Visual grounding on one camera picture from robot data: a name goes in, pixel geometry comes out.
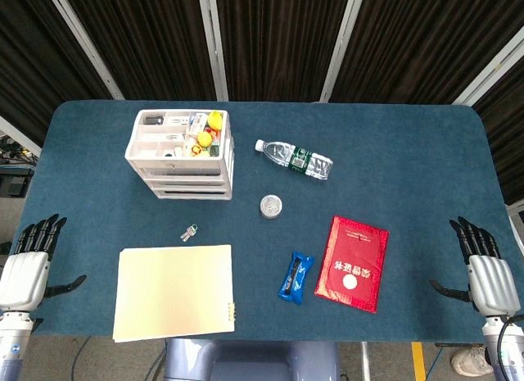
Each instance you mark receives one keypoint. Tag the clear plastic water bottle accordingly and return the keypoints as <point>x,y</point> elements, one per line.
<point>294,157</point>

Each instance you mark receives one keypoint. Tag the cream spiral notebook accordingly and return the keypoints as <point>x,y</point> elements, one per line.
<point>172,291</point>

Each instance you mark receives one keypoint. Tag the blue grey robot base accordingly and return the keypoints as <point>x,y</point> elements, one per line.
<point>249,362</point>

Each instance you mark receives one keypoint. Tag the red certificate folder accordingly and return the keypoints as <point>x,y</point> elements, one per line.
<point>352,266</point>

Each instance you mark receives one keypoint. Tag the blue snack packet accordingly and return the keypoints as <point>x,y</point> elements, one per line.
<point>295,276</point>

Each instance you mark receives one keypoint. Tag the white plastic drawer organizer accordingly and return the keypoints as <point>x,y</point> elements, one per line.
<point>180,172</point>

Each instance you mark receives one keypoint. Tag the dark pleated curtain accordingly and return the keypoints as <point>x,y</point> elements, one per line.
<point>282,33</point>

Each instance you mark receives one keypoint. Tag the white metal frame post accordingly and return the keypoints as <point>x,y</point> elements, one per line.
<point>491,65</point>
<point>340,45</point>
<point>213,41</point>
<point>86,45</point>

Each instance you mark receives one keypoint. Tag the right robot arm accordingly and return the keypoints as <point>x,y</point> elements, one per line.
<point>493,348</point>

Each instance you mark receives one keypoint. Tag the round clear paper clip jar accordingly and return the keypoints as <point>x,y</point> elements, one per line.
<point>270,206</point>

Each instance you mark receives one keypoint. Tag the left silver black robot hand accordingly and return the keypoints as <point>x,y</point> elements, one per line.
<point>24,274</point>

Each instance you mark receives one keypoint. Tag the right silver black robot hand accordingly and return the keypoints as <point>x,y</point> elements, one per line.
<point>491,282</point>

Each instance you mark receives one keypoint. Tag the blue table cloth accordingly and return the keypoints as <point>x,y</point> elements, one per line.
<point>389,160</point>

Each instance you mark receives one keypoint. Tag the white sneaker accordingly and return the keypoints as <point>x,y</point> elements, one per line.
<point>471,362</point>

